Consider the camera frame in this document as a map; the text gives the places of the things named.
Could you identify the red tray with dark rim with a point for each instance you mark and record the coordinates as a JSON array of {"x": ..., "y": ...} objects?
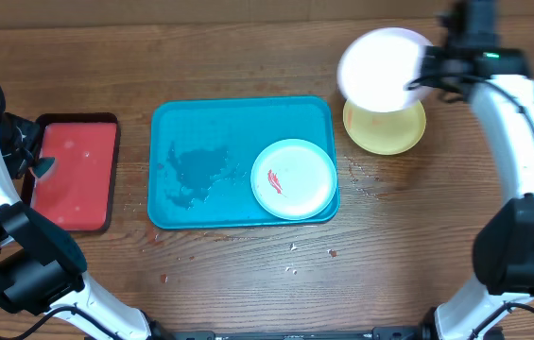
[{"x": 77, "y": 192}]

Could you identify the light blue plate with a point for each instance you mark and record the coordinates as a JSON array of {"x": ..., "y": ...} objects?
[{"x": 293, "y": 179}]

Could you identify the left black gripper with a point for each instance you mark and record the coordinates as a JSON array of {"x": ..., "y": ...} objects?
[{"x": 30, "y": 127}]

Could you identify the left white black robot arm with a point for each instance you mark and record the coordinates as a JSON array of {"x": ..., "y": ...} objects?
[{"x": 42, "y": 269}]

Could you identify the teal plastic tray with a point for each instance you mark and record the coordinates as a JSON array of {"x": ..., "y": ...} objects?
[{"x": 202, "y": 152}]

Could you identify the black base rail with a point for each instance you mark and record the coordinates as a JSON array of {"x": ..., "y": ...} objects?
[{"x": 377, "y": 333}]

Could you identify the white plate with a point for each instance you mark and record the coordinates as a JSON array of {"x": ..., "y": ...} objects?
[{"x": 375, "y": 70}]

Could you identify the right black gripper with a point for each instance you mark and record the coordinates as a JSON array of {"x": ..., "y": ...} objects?
[{"x": 415, "y": 80}]

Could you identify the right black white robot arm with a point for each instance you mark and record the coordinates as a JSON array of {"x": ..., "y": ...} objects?
[{"x": 498, "y": 85}]

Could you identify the dark green sponge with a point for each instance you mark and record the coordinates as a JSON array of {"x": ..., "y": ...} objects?
[{"x": 43, "y": 167}]

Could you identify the yellow-green plate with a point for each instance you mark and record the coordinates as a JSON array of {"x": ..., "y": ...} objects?
[{"x": 388, "y": 133}]

